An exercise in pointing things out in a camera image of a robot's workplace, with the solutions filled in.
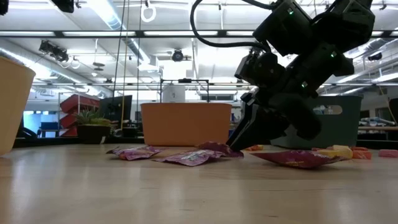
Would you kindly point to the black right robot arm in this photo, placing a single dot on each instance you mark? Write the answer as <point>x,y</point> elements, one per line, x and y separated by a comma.
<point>342,25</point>

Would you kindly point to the black ceiling speaker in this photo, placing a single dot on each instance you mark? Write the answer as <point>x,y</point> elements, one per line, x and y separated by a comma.
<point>374,56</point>

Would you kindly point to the black overhead frame bar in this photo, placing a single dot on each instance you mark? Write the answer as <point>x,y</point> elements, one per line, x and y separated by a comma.
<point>155,33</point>

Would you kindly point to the orange plastic bin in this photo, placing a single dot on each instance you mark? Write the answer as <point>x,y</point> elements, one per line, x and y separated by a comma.
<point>186,124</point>

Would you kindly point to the white cylindrical background object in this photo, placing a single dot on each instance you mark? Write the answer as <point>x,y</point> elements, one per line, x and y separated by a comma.
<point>173,93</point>

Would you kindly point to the white LED light bar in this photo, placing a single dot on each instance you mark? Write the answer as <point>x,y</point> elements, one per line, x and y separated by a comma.
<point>377,33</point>
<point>93,33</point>
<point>239,33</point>
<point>28,33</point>
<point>180,33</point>

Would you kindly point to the purple Skittles candy bag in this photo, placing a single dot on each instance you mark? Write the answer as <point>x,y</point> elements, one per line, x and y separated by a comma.
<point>133,152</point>
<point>192,157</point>
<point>217,147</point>
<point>295,158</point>

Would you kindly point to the wooden background table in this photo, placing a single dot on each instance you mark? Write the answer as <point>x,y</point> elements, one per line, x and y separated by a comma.
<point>373,127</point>

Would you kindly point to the yellow plastic bin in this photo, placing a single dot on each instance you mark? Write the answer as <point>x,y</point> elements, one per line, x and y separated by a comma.
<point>15,109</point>

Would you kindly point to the teal plastic bin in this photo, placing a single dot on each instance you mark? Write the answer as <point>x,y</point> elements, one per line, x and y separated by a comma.
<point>342,130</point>

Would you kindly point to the black background monitor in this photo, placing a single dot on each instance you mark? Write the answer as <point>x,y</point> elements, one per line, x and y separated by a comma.
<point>115,109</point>

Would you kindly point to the pink Starburst candy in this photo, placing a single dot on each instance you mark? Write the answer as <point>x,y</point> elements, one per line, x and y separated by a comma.
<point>388,153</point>

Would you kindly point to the red bin rack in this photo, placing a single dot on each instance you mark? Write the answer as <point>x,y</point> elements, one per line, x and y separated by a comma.
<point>77,104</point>

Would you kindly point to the black ceiling camera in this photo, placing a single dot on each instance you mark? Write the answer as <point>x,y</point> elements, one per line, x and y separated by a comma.
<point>178,55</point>

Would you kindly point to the black background rail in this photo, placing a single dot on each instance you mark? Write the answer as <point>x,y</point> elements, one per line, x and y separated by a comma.
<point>93,84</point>

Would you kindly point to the small black box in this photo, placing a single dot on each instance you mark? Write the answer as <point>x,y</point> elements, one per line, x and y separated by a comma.
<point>129,132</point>

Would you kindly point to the small potted green plant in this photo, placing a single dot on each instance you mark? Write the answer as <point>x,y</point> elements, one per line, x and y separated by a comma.
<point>91,133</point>

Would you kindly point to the black aluminium table frame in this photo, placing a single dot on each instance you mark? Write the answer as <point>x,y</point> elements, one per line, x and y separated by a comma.
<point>46,142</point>

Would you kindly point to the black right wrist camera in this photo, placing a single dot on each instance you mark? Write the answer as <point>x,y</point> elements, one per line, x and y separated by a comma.
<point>258,71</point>

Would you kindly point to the dark background table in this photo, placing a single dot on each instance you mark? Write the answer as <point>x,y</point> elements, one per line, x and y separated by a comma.
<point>49,126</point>

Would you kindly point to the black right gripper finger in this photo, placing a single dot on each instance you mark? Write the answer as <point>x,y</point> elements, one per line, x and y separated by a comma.
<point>261,127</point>
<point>239,130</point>

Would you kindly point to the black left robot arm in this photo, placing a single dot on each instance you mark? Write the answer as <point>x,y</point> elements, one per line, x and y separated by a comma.
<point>3,6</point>

